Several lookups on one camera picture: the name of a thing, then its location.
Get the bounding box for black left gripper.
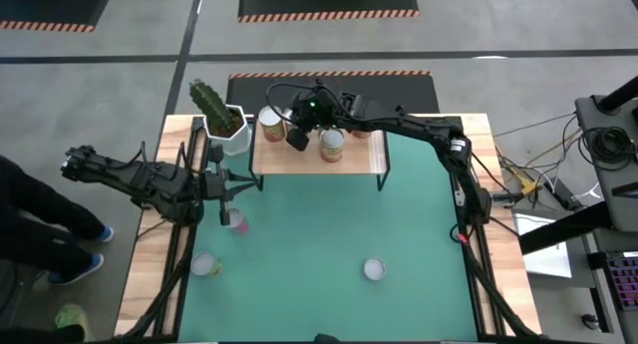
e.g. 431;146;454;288
197;145;261;226

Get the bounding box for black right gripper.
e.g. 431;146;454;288
286;87;350;153

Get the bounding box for orange can white dots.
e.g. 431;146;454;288
318;128;346;165

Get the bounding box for pink chicken soup can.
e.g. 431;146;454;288
222;207;249;235

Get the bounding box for green beans can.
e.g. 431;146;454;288
257;105;288;144

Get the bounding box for yellow-green label can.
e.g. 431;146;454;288
189;252;223;279

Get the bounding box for wooden shelf black legs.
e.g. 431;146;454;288
247;113;392;192

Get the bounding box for white plant pot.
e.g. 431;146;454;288
202;103;253;158

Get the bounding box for black floor mat hazard stripes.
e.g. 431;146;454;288
226;70;441;117
237;0;421;24
0;0;112;34

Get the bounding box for green table mat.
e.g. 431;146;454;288
177;122;480;343

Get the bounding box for black power strip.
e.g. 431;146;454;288
540;176;583;213

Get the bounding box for grey equipment cart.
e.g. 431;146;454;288
572;93;638;234

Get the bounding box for black diagonal stand beam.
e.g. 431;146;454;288
517;199;617;255

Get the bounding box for white paper sheet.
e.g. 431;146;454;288
512;212;573;279

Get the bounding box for black round pole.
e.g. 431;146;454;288
596;74;638;114

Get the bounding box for black computer mouse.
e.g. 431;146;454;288
580;312;603;332

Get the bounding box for backlit keyboard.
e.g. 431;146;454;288
603;250;638;313

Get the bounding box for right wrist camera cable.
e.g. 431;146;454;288
265;81;325;117

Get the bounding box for yellow cable plug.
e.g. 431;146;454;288
497;152;544;195

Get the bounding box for coiled black cable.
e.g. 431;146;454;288
579;126;638;173

